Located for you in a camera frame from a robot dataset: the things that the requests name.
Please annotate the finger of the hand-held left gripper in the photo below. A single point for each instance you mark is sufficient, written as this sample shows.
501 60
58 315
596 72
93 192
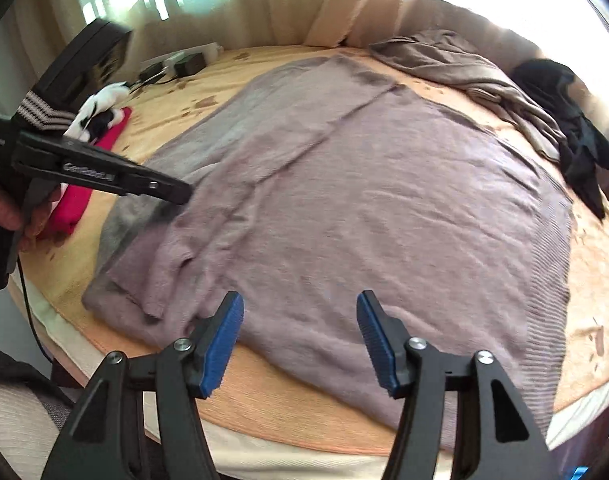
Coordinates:
159 185

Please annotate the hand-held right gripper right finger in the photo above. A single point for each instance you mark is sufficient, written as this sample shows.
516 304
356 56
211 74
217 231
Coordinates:
379 345

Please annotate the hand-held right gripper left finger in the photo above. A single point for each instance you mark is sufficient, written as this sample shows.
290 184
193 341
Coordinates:
222 350

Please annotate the mauve knit sweater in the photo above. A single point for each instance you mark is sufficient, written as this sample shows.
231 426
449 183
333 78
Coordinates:
359 210

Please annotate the person's left hand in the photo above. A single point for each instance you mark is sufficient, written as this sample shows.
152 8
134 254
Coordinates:
2 210

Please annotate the red cloth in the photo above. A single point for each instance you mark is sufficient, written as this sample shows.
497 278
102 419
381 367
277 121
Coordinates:
74 210

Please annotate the black spotted white cloth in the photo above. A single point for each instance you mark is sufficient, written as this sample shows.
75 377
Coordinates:
102 102

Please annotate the yellow paw print blanket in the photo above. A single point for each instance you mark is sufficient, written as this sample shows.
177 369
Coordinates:
284 400

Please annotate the white mattress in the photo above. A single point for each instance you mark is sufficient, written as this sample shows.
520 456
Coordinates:
264 442

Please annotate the small black adapter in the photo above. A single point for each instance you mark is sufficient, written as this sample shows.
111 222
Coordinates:
152 72

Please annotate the black charger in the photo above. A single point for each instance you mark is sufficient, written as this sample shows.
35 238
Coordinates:
190 65

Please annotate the white power strip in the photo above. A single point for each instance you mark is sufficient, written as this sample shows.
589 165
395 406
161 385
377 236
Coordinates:
194 52

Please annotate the dark knit clothing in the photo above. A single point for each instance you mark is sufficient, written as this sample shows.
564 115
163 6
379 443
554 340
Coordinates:
9 365

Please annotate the person's cream knit clothing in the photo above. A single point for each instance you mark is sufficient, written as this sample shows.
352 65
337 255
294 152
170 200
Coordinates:
14 430

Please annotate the black knit garment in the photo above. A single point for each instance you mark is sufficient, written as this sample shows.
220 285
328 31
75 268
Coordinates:
579 140

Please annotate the taupe knit sweater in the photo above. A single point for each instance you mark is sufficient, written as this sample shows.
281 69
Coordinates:
459 65

